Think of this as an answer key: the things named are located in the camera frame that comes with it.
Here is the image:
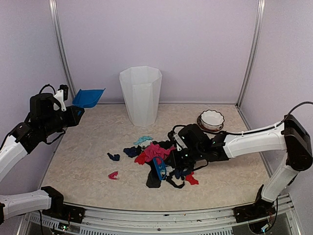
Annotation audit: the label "front aluminium rail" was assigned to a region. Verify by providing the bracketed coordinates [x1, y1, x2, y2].
[22, 193, 304, 235]

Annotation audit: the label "right aluminium frame post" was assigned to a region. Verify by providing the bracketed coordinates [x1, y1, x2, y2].
[236, 0, 266, 109]

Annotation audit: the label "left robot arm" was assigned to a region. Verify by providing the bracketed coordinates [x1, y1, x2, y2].
[0, 93, 85, 222]

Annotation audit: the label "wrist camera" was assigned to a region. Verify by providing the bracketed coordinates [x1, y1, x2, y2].
[167, 130, 182, 151]
[53, 84, 68, 111]

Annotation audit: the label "left aluminium frame post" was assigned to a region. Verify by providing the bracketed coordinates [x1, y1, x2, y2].
[48, 0, 77, 100]

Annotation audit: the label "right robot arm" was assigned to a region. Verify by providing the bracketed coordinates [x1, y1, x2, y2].
[191, 134, 303, 208]

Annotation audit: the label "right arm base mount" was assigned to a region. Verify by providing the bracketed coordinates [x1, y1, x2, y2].
[233, 185, 278, 223]

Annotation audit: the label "aluminium frame post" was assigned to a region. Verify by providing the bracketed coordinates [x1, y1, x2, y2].
[236, 0, 266, 109]
[48, 0, 77, 100]

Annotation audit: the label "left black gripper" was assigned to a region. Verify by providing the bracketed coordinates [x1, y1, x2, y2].
[40, 105, 84, 137]

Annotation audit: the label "small pink paper scrap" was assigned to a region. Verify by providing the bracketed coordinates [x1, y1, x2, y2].
[108, 171, 119, 180]

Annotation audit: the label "black paper strip loop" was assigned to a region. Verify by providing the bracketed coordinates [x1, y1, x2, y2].
[166, 176, 185, 189]

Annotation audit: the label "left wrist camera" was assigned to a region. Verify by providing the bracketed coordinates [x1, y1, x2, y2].
[53, 84, 68, 111]

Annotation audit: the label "white scalloped bowl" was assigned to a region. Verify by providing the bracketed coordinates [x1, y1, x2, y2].
[197, 110, 225, 132]

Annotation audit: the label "blue plastic dustpan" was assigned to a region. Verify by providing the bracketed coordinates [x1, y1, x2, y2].
[72, 88, 105, 108]

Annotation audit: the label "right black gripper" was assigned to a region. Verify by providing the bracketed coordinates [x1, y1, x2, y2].
[165, 146, 204, 168]

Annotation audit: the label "translucent white waste bin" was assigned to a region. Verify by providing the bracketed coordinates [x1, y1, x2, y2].
[119, 66, 162, 127]

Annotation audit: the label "red paper scraps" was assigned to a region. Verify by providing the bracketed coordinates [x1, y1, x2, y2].
[185, 171, 199, 185]

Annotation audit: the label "navy blue paper scrap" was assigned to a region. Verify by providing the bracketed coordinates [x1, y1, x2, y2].
[172, 169, 192, 180]

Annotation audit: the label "blue hand brush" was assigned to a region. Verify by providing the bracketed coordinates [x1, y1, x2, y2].
[153, 156, 167, 181]

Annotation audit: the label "light blue paper scrap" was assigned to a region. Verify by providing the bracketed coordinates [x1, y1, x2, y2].
[133, 136, 153, 145]

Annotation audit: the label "dark blue scrap left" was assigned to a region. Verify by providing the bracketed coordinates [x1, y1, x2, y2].
[107, 153, 120, 162]

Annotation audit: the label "large black paper scrap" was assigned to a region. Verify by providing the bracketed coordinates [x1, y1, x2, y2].
[146, 170, 161, 188]

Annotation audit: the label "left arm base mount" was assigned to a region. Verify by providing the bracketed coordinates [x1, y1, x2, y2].
[41, 186, 85, 224]

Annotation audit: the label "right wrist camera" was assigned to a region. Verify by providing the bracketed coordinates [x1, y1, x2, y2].
[167, 130, 182, 151]

